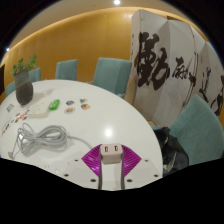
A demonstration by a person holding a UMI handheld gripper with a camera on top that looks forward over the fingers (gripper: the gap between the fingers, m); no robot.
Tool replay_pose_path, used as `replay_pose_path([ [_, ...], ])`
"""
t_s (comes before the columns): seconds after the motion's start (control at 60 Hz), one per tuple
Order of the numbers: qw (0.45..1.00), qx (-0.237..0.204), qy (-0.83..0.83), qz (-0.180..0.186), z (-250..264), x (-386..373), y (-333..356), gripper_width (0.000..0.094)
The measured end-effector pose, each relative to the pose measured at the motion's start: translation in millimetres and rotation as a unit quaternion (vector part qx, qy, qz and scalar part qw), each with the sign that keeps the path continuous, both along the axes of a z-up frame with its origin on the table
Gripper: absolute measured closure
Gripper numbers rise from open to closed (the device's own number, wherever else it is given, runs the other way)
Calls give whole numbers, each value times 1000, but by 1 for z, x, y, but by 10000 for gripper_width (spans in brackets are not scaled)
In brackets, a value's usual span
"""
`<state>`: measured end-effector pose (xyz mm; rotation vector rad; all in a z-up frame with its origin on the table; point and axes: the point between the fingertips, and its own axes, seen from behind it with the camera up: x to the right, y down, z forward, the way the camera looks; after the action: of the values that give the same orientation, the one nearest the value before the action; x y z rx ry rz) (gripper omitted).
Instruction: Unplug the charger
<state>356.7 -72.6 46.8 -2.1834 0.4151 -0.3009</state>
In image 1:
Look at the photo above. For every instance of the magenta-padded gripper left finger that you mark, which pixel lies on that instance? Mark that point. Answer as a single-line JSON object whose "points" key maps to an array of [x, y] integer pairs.
{"points": [[91, 162]]}

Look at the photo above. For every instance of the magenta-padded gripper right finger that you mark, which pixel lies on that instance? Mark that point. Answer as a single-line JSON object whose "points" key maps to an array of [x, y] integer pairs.
{"points": [[131, 162]]}

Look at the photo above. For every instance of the small white charger block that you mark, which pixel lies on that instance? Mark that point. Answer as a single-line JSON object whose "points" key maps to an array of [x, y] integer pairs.
{"points": [[111, 154]]}

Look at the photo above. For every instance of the black bag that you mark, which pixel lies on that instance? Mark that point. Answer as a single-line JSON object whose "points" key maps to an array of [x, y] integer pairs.
{"points": [[170, 150]]}

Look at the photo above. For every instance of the round colourful badge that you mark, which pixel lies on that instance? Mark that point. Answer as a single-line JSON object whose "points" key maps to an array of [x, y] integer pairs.
{"points": [[16, 120], [83, 100], [69, 110], [18, 114], [70, 102], [85, 106], [26, 116]]}

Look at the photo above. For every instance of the small green box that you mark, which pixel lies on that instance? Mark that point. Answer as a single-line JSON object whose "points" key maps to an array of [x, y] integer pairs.
{"points": [[54, 104]]}

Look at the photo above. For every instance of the white flat box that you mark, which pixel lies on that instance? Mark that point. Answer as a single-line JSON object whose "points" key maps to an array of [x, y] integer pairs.
{"points": [[40, 109]]}

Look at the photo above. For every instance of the teal upholstered chair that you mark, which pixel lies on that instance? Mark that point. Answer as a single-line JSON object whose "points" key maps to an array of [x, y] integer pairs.
{"points": [[66, 69], [200, 130], [34, 75], [111, 76]]}

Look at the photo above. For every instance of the colourful sticker sheet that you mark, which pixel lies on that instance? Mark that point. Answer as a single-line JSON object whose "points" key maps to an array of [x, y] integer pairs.
{"points": [[5, 128]]}

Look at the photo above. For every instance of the small grey card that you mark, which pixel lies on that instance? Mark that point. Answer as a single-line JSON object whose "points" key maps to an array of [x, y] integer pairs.
{"points": [[10, 107]]}

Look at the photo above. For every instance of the potted plant in grey pot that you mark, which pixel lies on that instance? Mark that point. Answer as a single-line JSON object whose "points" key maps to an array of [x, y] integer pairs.
{"points": [[23, 90]]}

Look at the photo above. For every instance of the folding screen with black calligraphy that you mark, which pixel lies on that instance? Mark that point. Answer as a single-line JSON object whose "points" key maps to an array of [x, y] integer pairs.
{"points": [[173, 66]]}

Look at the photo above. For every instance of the ceiling spot lights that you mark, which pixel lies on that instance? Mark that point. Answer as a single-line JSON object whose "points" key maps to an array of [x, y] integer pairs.
{"points": [[116, 1]]}

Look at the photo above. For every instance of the black wall screen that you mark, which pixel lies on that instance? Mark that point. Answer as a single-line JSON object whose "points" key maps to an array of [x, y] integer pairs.
{"points": [[2, 80]]}

